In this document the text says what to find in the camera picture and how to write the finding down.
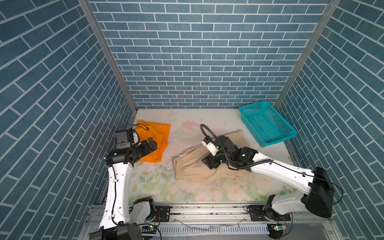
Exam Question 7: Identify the orange shorts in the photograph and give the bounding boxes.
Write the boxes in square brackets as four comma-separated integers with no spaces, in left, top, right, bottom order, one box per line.
[133,119,172,164]

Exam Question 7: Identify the beige shorts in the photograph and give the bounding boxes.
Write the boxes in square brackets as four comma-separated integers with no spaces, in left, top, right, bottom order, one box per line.
[173,144,251,184]

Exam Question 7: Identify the teal plastic basket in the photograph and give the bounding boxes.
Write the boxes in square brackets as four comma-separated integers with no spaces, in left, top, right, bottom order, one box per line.
[239,102,298,148]

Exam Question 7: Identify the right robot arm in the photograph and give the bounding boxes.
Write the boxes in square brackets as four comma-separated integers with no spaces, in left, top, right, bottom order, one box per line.
[202,136,335,221]

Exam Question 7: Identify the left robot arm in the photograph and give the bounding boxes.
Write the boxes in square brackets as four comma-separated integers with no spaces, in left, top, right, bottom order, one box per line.
[89,138,161,240]

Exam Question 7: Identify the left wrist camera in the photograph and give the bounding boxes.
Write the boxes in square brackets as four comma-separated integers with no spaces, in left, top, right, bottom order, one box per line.
[115,128,140,150]

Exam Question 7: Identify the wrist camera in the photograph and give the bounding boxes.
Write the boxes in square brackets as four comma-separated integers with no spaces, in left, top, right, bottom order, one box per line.
[202,138,219,156]
[115,128,140,150]

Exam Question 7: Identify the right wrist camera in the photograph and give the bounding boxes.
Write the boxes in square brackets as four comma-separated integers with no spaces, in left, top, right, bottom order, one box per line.
[202,138,219,156]

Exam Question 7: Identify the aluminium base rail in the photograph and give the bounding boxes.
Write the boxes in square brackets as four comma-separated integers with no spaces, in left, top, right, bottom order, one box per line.
[77,202,343,240]

